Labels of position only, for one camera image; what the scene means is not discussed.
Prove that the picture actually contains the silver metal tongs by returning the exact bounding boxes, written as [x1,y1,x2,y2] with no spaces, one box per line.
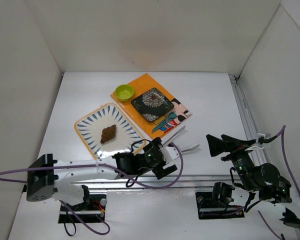
[162,125,200,153]

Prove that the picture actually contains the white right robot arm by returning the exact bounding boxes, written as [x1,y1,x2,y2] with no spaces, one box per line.
[206,134,300,229]

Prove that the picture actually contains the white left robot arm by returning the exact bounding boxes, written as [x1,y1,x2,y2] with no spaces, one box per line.
[26,137,181,206]

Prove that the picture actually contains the brown croissant bread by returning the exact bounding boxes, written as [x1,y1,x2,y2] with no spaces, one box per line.
[100,124,117,144]

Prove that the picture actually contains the teal plastic fork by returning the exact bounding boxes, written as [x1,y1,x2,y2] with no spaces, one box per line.
[151,111,175,134]

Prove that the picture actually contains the teal plastic spoon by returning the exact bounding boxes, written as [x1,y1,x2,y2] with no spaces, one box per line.
[152,112,178,132]

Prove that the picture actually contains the black floral square plate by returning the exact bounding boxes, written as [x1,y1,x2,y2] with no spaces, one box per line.
[131,87,174,123]

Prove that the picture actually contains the green small bowl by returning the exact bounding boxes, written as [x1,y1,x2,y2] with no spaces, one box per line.
[114,84,135,102]

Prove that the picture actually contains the orange cartoon placemat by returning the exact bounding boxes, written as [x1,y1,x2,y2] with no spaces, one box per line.
[111,73,192,139]

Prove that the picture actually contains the white blue-patterned rectangular plate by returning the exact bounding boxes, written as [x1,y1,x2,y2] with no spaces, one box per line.
[74,103,147,159]

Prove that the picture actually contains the aluminium frame rail front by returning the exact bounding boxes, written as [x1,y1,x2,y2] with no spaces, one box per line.
[22,174,241,192]

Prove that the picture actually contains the aluminium frame rail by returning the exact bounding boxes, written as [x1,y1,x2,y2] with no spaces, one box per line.
[22,174,241,192]
[228,73,300,240]

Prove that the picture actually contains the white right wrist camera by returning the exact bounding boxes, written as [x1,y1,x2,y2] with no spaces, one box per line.
[246,133,270,151]

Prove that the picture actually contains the aluminium frame rail right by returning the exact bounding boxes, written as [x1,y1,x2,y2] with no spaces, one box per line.
[228,73,300,240]

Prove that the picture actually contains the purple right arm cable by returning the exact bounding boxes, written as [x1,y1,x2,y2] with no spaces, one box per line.
[257,124,300,240]

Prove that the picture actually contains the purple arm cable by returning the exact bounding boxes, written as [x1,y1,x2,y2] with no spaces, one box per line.
[257,124,300,240]
[0,142,184,236]

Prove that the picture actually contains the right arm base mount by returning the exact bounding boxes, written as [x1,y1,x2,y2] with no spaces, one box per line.
[195,182,245,220]

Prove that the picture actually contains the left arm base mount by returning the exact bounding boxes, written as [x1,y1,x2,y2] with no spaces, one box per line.
[58,193,107,224]

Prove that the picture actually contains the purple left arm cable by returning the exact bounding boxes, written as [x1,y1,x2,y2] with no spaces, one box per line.
[0,142,184,236]

